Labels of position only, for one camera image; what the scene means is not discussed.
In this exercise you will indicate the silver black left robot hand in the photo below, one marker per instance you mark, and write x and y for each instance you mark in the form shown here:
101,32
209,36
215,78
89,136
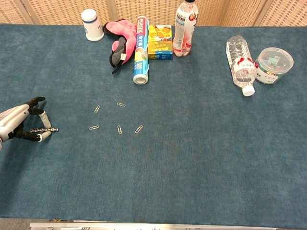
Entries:
12,119

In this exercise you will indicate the silver metal bead chain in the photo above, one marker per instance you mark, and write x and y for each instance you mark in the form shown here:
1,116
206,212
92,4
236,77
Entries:
44,130

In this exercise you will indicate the paperclip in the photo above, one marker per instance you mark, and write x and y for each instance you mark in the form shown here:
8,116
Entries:
138,129
121,104
94,127
119,129
97,109

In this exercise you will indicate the white paper cup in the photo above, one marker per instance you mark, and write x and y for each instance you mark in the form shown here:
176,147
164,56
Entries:
92,26

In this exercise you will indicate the pink and grey plush mask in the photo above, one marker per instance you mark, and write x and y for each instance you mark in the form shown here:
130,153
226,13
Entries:
128,36

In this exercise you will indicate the blue plastic wrap roll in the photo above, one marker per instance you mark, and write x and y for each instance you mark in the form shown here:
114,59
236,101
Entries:
141,52

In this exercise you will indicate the yellow and blue carton box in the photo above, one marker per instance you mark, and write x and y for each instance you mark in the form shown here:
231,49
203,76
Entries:
160,43

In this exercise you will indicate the woven rattan folding screen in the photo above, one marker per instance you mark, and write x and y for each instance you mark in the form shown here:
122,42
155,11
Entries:
156,12

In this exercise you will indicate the blue felt table cloth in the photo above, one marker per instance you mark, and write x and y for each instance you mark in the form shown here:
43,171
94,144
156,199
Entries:
192,143

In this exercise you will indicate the pink drink bottle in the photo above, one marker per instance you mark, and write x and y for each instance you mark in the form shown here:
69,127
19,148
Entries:
184,31

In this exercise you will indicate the clear water bottle white cap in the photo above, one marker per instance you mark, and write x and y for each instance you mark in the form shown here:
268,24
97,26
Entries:
239,62

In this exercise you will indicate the clear tub of binder clips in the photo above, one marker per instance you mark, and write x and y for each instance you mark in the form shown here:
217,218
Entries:
273,64

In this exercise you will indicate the aluminium table edge rail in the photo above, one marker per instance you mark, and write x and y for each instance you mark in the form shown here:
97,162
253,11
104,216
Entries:
144,226

